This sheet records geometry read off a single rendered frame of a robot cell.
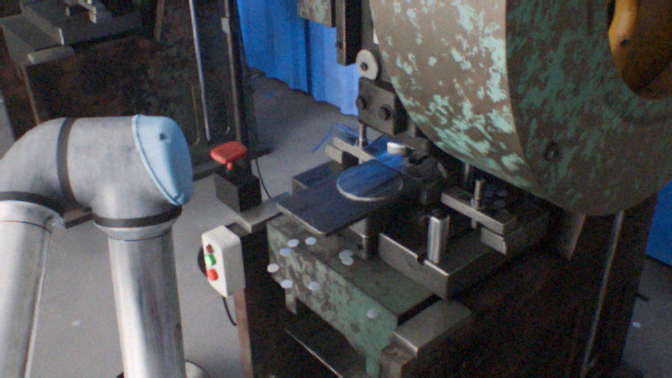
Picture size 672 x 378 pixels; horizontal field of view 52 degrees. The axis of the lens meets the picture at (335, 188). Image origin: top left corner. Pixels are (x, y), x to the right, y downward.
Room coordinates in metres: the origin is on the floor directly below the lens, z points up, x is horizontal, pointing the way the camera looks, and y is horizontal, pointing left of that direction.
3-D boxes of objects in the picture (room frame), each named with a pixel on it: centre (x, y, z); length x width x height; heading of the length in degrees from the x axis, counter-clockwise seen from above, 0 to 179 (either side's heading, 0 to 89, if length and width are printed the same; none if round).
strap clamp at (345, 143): (1.34, -0.05, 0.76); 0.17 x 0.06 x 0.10; 40
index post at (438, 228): (1.00, -0.18, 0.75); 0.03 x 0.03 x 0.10; 40
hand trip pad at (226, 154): (1.32, 0.23, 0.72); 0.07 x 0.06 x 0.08; 130
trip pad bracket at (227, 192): (1.31, 0.21, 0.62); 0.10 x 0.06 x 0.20; 40
